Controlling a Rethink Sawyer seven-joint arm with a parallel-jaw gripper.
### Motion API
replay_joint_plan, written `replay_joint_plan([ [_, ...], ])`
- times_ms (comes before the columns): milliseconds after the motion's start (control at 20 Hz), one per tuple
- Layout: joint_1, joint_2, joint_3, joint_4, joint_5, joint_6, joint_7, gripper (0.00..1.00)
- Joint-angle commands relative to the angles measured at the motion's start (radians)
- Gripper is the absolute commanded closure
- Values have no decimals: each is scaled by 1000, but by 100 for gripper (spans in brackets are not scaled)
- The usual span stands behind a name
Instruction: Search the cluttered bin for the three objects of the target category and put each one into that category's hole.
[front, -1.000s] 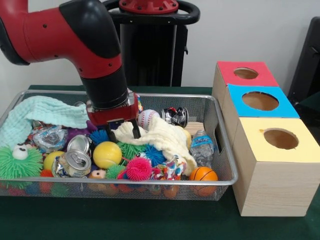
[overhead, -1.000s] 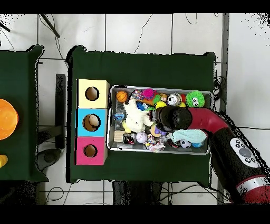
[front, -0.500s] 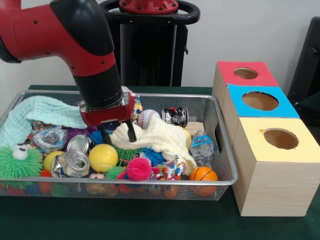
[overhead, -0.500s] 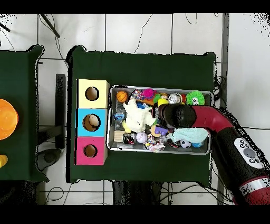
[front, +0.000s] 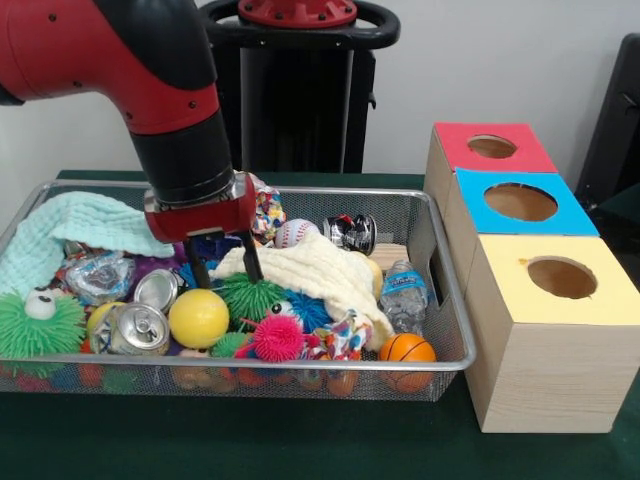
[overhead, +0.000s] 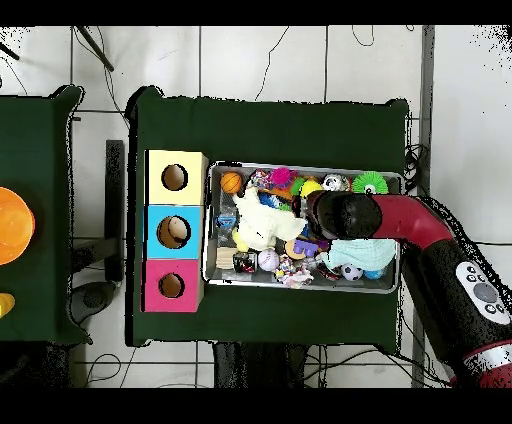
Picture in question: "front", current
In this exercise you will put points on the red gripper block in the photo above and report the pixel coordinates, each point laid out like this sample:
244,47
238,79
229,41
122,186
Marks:
200,220

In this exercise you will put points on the smooth yellow ball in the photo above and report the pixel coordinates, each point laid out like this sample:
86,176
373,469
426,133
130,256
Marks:
197,317

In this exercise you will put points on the cream yellow cloth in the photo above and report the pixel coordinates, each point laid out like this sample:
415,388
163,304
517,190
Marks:
310,265

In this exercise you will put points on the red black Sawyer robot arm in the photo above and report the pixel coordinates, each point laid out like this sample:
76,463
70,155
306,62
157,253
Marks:
100,50

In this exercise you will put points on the shallow metal mesh bin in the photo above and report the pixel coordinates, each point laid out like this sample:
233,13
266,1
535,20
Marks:
425,225

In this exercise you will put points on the wooden box with three holes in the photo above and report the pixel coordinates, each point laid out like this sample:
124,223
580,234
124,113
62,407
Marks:
550,380

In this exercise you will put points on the plain green spiky ball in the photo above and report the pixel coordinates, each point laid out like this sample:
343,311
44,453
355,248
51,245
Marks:
250,297

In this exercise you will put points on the white toy baseball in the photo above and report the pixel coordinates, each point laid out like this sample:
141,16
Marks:
295,234

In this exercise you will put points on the pink spiky ball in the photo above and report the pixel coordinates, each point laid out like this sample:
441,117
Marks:
277,337

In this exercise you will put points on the crushed silver drink can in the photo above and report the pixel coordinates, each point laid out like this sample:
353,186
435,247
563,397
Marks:
137,330

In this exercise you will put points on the mint green cloth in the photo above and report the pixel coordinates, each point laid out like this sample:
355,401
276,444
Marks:
75,220

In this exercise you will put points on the dark green table cloth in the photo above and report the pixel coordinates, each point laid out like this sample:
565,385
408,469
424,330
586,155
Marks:
620,215
250,440

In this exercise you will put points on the crushed clear water bottle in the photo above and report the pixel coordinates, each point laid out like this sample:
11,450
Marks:
405,295

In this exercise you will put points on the green spiky ball with eyes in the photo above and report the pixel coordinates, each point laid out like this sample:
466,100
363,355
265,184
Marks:
45,335

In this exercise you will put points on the orange toy basketball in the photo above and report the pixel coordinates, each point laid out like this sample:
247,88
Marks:
407,348

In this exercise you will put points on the black upright panel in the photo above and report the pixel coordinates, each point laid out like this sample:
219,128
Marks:
615,125

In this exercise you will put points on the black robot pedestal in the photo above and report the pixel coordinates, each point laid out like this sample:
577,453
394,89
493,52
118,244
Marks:
310,100

